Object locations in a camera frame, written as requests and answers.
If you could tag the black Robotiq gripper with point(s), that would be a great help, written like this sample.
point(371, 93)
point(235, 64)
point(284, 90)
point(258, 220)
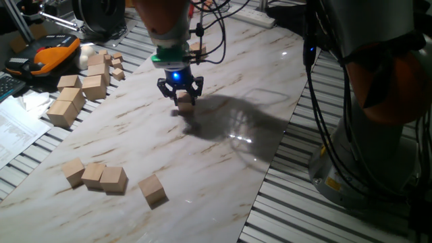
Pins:
point(179, 79)

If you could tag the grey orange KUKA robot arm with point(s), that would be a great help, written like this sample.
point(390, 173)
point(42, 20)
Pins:
point(371, 27)

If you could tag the green gripper mounting adapter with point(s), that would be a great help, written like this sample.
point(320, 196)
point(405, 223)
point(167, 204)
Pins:
point(168, 55)

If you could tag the tiny wooden cube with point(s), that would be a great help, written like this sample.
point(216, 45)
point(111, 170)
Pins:
point(103, 52)
point(117, 63)
point(117, 55)
point(118, 74)
point(108, 59)

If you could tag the white marble pattern board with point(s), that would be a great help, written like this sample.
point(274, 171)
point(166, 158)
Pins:
point(135, 135)

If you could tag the large wooden cube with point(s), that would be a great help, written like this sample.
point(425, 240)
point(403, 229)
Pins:
point(71, 98)
point(99, 72)
point(62, 113)
point(94, 87)
point(96, 60)
point(69, 82)

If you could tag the white power strip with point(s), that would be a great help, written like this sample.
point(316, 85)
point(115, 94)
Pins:
point(251, 15)

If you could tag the white rounded figurine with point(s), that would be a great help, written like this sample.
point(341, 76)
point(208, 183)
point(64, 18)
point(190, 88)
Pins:
point(84, 55)

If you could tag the black round drum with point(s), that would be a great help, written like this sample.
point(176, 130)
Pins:
point(98, 15)

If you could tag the silver metal rod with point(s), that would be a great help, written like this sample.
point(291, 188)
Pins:
point(59, 19)

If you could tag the orange black teach pendant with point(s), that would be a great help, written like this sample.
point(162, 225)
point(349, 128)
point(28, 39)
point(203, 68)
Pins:
point(44, 55)

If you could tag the crumpled white tissue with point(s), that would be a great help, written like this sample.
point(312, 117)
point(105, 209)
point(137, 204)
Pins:
point(35, 101)

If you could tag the brown cardboard piece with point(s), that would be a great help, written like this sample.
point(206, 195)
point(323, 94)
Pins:
point(18, 42)

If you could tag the printed white paper sheet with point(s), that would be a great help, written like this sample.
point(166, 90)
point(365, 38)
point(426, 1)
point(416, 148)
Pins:
point(17, 131)

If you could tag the black computer keyboard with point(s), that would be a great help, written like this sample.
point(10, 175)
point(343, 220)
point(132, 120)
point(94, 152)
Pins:
point(8, 86)

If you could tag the thin aluminium frame strut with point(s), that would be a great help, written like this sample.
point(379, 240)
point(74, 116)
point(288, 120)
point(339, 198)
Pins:
point(15, 15)

